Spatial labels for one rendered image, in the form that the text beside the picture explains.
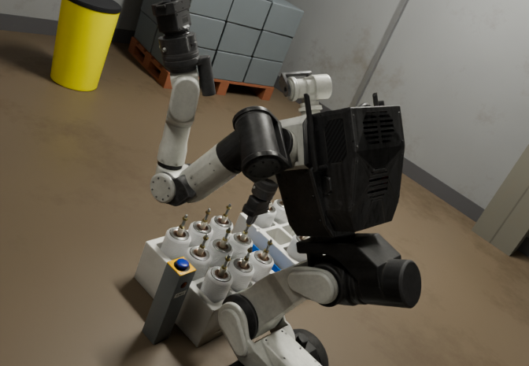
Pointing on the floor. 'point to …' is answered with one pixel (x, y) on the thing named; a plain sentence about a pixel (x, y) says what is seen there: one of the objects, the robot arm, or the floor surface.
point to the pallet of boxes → (225, 25)
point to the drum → (83, 38)
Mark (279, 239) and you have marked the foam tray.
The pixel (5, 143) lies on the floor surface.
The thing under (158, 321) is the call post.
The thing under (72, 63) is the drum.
